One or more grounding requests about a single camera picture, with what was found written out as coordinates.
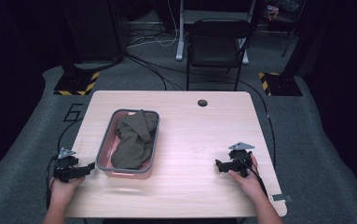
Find black cabinet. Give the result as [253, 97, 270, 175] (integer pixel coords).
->
[57, 0, 128, 64]

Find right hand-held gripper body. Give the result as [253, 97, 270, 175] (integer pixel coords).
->
[227, 142, 256, 179]

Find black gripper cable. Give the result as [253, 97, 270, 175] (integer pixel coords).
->
[44, 154, 60, 211]
[234, 155, 269, 198]

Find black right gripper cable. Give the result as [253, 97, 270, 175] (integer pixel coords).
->
[234, 155, 269, 198]

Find black folding chair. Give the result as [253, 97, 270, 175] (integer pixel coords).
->
[185, 18, 253, 91]

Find pink basin with grey rim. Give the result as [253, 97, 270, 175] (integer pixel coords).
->
[95, 108, 161, 180]

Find grey tape strip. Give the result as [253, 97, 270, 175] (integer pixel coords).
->
[269, 193, 293, 203]

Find black floor cable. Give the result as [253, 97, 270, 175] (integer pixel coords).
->
[57, 117, 84, 153]

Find olive green cloth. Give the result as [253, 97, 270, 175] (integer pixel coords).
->
[110, 109, 159, 171]

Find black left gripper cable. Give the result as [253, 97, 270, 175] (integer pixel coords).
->
[44, 154, 60, 211]

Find person's left hand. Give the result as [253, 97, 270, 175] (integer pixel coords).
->
[48, 176, 86, 208]

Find white floor cable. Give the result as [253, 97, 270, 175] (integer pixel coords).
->
[126, 0, 180, 49]

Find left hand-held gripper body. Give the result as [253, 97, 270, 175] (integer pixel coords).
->
[53, 147, 89, 184]

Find person's right hand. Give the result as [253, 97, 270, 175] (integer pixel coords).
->
[227, 153, 262, 202]

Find black stand base hazard tape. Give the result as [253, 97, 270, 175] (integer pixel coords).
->
[258, 72, 304, 97]
[53, 71, 101, 96]

